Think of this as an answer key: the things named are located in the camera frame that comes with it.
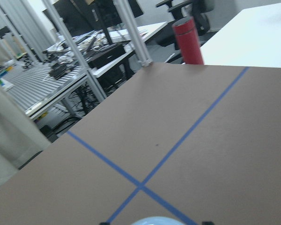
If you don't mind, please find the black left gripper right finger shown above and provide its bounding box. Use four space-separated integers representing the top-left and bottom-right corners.
201 221 212 225

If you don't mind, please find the light blue call bell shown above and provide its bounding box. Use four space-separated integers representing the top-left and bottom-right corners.
132 216 184 225

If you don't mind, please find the brown table mat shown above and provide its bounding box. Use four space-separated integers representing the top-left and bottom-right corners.
0 63 281 225

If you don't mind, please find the white curtain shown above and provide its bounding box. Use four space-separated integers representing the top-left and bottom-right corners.
0 86 51 186

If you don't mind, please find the red thermos bottle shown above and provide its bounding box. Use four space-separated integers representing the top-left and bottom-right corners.
172 16 204 65

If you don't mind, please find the black office chair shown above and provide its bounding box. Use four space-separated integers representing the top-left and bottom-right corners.
155 0 215 36

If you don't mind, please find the aluminium workbench frame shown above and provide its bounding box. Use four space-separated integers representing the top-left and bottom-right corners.
0 0 108 122

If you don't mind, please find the aluminium frame post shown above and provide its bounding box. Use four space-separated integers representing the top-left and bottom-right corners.
113 0 152 67

